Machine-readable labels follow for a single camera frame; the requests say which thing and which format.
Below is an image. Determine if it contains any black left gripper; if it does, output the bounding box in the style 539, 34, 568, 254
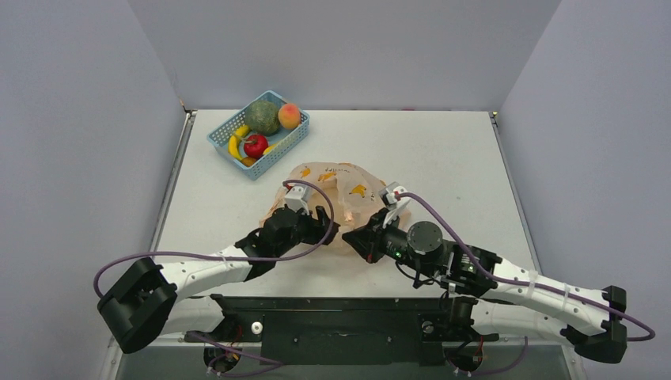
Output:
275, 204, 339, 259

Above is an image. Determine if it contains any orange translucent plastic bag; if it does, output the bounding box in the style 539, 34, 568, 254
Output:
288, 162, 387, 255

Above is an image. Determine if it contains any fake peach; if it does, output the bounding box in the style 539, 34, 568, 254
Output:
278, 103, 301, 130

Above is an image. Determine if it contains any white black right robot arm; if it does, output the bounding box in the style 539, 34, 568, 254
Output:
343, 209, 627, 363

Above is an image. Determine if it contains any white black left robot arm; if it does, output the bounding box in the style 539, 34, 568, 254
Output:
97, 206, 338, 354

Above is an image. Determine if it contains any brown fake kiwi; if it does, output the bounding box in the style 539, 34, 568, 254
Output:
241, 157, 257, 167

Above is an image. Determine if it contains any red fake tomato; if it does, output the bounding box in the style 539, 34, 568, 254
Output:
243, 134, 269, 159

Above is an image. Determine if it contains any yellow fake banana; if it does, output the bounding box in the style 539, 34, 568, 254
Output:
227, 124, 250, 161

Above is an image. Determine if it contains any thin yellow chili pepper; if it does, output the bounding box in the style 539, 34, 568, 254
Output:
263, 143, 278, 156

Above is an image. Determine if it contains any green netted melon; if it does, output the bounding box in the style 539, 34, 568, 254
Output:
244, 100, 280, 136

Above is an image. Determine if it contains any light blue perforated basket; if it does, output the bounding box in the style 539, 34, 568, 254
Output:
207, 90, 310, 180

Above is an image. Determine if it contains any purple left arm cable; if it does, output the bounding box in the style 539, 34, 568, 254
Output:
93, 180, 336, 300

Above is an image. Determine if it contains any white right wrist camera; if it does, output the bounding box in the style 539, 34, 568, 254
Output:
378, 182, 409, 229

